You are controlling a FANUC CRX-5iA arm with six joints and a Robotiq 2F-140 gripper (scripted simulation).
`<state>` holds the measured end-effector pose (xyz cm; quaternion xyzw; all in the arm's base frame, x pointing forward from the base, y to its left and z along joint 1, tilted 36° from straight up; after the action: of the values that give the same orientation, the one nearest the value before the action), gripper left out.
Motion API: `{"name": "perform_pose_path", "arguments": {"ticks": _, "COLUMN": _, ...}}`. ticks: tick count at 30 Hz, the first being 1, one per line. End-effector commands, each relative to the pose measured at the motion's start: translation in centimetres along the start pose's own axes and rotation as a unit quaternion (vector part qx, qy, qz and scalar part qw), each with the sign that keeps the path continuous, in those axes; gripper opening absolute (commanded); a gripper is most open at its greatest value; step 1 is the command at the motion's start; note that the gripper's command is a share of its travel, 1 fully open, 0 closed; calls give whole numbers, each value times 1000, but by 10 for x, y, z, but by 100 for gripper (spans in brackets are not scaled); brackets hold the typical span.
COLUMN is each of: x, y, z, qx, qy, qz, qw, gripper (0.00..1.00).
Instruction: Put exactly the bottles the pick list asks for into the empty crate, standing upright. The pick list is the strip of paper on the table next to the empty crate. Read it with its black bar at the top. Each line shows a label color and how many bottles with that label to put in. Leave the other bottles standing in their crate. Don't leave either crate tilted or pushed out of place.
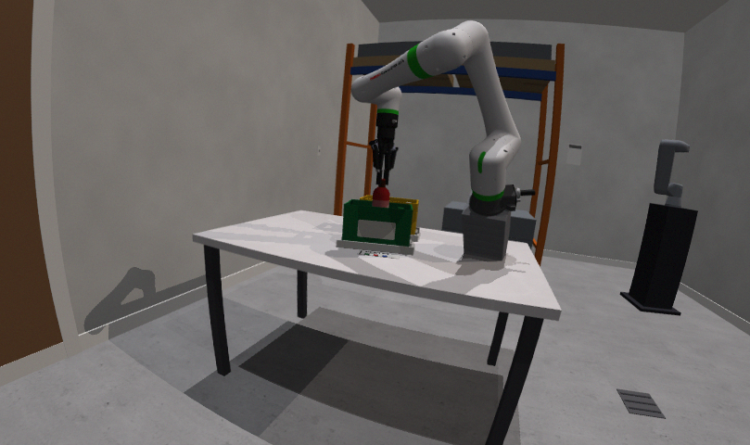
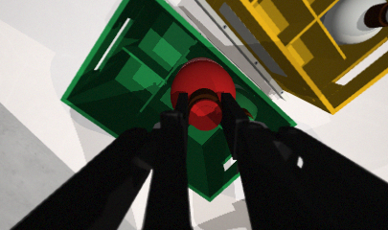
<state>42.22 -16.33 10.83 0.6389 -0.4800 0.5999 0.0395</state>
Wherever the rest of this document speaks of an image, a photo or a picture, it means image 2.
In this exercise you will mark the green divided crate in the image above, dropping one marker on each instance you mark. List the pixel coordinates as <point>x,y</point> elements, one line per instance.
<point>136,76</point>

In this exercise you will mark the white bottle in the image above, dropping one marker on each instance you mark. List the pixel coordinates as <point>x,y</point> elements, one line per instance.
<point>355,21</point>

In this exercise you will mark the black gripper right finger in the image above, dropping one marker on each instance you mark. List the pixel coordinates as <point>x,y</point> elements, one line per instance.
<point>337,191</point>

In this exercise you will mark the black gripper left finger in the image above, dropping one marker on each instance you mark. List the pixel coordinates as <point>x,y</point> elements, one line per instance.
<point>98,196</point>

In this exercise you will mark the yellow divided crate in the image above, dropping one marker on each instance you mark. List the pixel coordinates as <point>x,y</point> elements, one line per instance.
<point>312,46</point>

